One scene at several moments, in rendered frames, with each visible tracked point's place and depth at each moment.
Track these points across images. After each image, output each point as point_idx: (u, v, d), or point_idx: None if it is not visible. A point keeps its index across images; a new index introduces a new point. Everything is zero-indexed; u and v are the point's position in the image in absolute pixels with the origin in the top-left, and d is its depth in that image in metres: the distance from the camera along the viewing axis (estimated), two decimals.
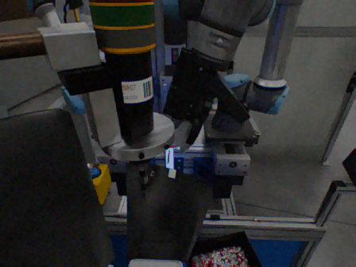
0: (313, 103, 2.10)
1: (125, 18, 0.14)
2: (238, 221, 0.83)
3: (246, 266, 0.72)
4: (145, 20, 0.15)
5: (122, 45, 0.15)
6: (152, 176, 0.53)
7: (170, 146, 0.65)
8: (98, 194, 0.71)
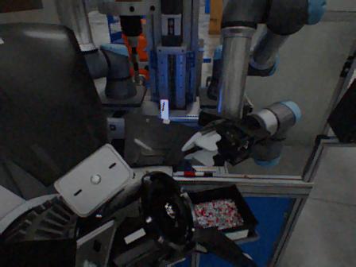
0: (308, 88, 2.15)
1: None
2: (230, 178, 0.88)
3: (237, 214, 0.77)
4: None
5: None
6: (227, 241, 0.56)
7: (165, 98, 0.70)
8: None
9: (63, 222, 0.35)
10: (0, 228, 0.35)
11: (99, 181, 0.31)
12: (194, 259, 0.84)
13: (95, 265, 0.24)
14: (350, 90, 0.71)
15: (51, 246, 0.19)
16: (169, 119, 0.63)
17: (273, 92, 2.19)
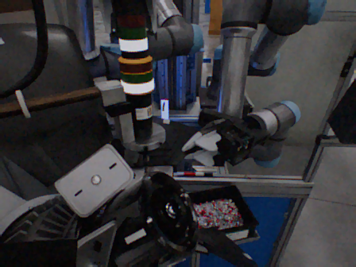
0: (308, 88, 2.15)
1: (138, 79, 0.29)
2: (230, 178, 0.88)
3: (237, 214, 0.77)
4: (148, 79, 0.30)
5: (137, 91, 0.30)
6: (227, 241, 0.56)
7: (165, 98, 0.70)
8: None
9: (63, 222, 0.35)
10: (1, 228, 0.35)
11: (100, 181, 0.31)
12: (194, 259, 0.84)
13: (96, 265, 0.24)
14: (350, 90, 0.71)
15: (52, 247, 0.19)
16: (169, 119, 0.63)
17: (274, 92, 2.19)
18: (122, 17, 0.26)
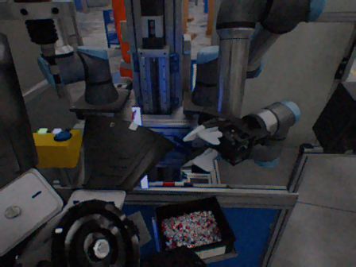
0: (302, 90, 2.11)
1: None
2: (211, 188, 0.83)
3: (215, 227, 0.72)
4: None
5: None
6: (196, 263, 0.51)
7: (137, 106, 0.65)
8: (67, 156, 0.72)
9: None
10: None
11: (17, 214, 0.27)
12: None
13: None
14: (334, 98, 0.66)
15: None
16: (137, 124, 0.58)
17: (267, 94, 2.14)
18: None
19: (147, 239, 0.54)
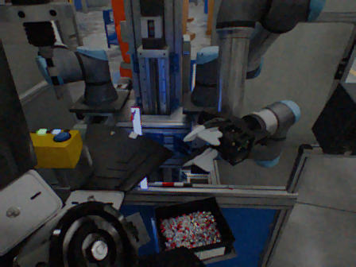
0: (302, 90, 2.11)
1: None
2: (211, 188, 0.83)
3: (214, 228, 0.72)
4: None
5: None
6: None
7: (136, 106, 0.65)
8: (67, 157, 0.72)
9: None
10: None
11: None
12: None
13: (17, 210, 0.27)
14: (333, 98, 0.66)
15: (28, 145, 0.29)
16: None
17: (267, 94, 2.14)
18: None
19: (146, 240, 0.54)
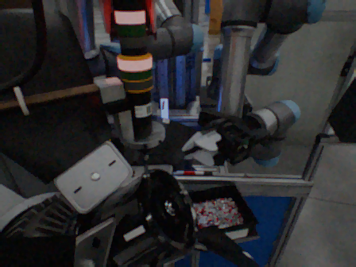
0: (308, 87, 2.15)
1: (137, 77, 0.29)
2: (230, 177, 0.88)
3: (237, 212, 0.77)
4: (148, 76, 0.30)
5: (136, 89, 0.30)
6: None
7: (165, 97, 0.70)
8: None
9: (63, 220, 0.35)
10: None
11: None
12: (194, 258, 0.84)
13: (99, 174, 0.31)
14: (350, 89, 0.71)
15: (104, 120, 0.33)
16: None
17: (274, 91, 2.18)
18: (121, 14, 0.26)
19: None
